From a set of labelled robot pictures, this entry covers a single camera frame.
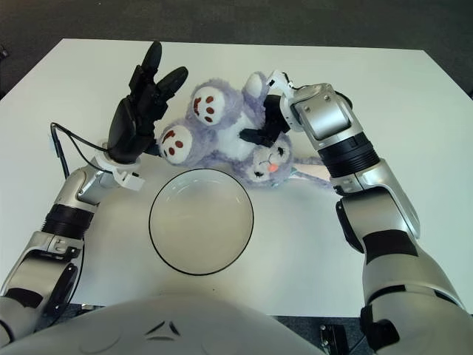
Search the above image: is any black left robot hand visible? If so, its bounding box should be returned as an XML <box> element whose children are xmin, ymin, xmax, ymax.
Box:
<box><xmin>106</xmin><ymin>40</ymin><xmax>190</xmax><ymax>164</ymax></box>

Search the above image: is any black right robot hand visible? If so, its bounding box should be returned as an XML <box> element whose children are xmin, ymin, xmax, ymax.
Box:
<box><xmin>239</xmin><ymin>94</ymin><xmax>293</xmax><ymax>147</ymax></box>

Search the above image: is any purple plush bunny doll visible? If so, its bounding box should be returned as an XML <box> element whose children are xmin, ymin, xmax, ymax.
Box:
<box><xmin>154</xmin><ymin>71</ymin><xmax>333</xmax><ymax>191</ymax></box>

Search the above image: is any white plate with black rim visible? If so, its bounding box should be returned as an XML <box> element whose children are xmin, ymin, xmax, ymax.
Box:
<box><xmin>148</xmin><ymin>168</ymin><xmax>255</xmax><ymax>277</ymax></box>

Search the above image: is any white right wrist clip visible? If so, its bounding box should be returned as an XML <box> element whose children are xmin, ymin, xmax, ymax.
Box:
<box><xmin>266</xmin><ymin>68</ymin><xmax>300</xmax><ymax>99</ymax></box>

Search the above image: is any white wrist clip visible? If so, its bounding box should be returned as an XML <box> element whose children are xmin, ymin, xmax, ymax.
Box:
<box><xmin>114</xmin><ymin>168</ymin><xmax>145</xmax><ymax>192</ymax></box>
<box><xmin>266</xmin><ymin>68</ymin><xmax>300</xmax><ymax>99</ymax></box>

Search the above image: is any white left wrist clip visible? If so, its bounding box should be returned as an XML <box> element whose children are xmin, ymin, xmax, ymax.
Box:
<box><xmin>114</xmin><ymin>168</ymin><xmax>145</xmax><ymax>192</ymax></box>

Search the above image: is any grey robot torso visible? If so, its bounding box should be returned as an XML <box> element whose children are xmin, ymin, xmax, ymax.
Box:
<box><xmin>0</xmin><ymin>294</ymin><xmax>326</xmax><ymax>355</ymax></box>

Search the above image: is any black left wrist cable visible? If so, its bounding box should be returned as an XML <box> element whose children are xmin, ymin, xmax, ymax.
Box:
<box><xmin>50</xmin><ymin>121</ymin><xmax>112</xmax><ymax>178</ymax></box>

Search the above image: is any black metal bracket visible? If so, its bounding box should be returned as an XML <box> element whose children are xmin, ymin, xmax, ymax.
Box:
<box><xmin>319</xmin><ymin>324</ymin><xmax>350</xmax><ymax>355</ymax></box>

